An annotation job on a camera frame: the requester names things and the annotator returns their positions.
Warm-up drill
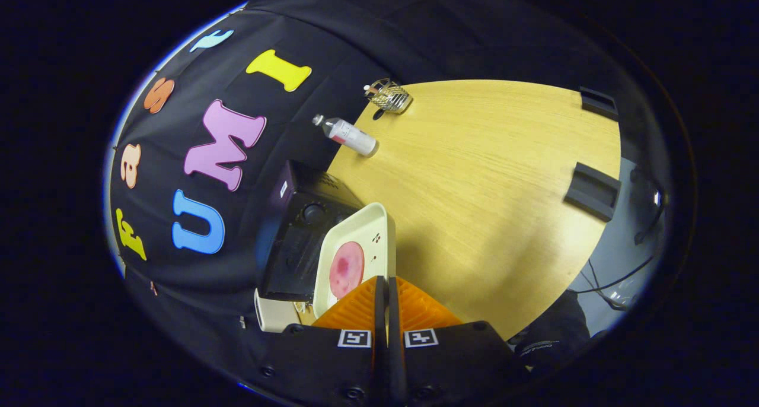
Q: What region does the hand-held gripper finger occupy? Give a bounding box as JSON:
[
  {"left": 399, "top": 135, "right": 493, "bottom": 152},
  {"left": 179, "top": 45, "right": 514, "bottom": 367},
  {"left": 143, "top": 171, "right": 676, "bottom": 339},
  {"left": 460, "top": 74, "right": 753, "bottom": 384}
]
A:
[
  {"left": 388, "top": 276, "right": 528, "bottom": 407},
  {"left": 255, "top": 275, "right": 391, "bottom": 407}
]

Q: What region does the pink meat slice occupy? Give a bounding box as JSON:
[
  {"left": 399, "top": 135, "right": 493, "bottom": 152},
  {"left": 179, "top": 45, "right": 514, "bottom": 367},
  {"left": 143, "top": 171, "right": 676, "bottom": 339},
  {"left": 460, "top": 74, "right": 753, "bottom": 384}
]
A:
[{"left": 329, "top": 241, "right": 365, "bottom": 300}]

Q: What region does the cream square tray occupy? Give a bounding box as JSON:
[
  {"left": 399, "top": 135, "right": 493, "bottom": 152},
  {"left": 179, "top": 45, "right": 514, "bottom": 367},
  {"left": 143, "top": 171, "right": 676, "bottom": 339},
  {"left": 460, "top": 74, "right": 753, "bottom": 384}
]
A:
[{"left": 312, "top": 202, "right": 397, "bottom": 319}]

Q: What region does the black toaster oven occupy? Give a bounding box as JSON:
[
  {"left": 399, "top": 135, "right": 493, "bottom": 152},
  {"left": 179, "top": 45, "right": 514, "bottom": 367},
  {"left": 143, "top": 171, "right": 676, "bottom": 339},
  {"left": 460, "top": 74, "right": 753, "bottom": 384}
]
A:
[{"left": 256, "top": 160, "right": 363, "bottom": 304}]

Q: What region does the white bread toaster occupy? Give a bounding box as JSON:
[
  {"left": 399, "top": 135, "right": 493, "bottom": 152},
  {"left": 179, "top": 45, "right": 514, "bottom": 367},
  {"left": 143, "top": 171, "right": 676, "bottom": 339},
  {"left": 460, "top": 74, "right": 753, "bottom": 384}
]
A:
[{"left": 255, "top": 288, "right": 303, "bottom": 333}]

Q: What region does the person's dark clothing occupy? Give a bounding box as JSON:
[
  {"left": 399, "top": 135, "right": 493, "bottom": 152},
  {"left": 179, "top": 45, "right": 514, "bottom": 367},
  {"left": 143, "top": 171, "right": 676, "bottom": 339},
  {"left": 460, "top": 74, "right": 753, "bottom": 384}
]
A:
[{"left": 507, "top": 288, "right": 594, "bottom": 375}]

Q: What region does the clear plastic bottle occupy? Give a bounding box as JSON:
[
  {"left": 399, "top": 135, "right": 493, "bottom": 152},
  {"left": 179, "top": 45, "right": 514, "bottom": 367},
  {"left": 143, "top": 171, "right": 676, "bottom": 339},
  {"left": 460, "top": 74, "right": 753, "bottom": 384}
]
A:
[{"left": 312, "top": 114, "right": 379, "bottom": 158}]

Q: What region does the black table clamp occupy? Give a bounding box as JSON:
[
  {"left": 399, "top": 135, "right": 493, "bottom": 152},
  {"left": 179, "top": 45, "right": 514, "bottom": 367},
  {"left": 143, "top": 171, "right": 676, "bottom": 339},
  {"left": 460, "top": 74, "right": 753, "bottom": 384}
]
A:
[
  {"left": 579, "top": 86, "right": 620, "bottom": 122},
  {"left": 563, "top": 162, "right": 622, "bottom": 222}
]

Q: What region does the black cable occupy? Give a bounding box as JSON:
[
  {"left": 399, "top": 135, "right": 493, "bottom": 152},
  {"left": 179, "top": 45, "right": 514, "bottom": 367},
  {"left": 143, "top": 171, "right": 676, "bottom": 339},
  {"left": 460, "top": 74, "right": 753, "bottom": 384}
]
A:
[{"left": 572, "top": 254, "right": 656, "bottom": 295}]

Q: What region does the metal wire basket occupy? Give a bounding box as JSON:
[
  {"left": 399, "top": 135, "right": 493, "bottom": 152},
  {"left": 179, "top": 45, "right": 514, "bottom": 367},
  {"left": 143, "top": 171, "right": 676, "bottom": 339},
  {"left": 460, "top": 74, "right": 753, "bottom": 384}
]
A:
[{"left": 363, "top": 78, "right": 413, "bottom": 115}]

